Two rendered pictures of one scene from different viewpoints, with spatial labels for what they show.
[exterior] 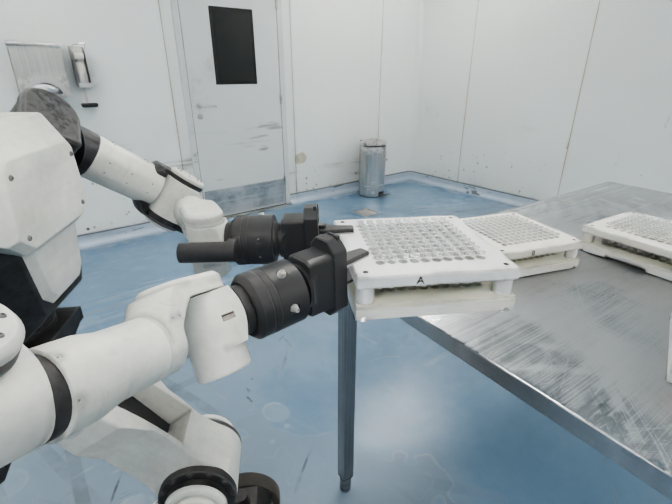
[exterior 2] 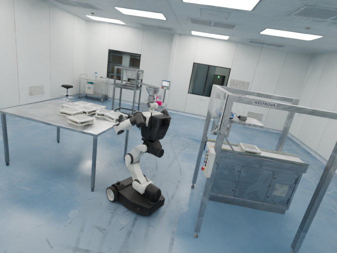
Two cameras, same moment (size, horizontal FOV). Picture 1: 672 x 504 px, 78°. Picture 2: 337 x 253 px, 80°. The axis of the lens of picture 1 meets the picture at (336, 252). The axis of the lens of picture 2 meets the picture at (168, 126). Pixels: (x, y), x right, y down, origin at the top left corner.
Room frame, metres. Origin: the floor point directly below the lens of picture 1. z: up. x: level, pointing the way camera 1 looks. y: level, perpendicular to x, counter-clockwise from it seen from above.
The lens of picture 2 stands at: (2.03, 2.23, 1.81)
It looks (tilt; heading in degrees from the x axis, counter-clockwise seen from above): 17 degrees down; 224
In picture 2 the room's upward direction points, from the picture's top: 10 degrees clockwise
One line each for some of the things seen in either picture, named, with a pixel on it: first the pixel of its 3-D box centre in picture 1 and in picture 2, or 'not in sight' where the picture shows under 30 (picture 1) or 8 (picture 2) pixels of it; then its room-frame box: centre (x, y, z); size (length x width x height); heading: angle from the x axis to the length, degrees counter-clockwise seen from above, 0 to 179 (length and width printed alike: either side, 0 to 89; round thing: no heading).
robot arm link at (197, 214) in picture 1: (203, 228); not in sight; (0.72, 0.24, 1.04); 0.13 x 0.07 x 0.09; 26
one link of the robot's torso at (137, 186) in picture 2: not in sight; (142, 184); (0.56, 0.51, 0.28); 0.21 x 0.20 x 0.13; 98
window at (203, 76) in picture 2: not in sight; (208, 81); (-4.36, -2.34, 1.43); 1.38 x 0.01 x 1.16; 128
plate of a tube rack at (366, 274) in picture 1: (414, 245); (117, 115); (0.65, -0.13, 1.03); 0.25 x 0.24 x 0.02; 8
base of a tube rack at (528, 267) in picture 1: (505, 250); (80, 121); (1.01, -0.45, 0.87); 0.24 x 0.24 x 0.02; 19
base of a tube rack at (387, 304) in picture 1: (412, 271); (116, 118); (0.65, -0.13, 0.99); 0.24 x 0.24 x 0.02; 8
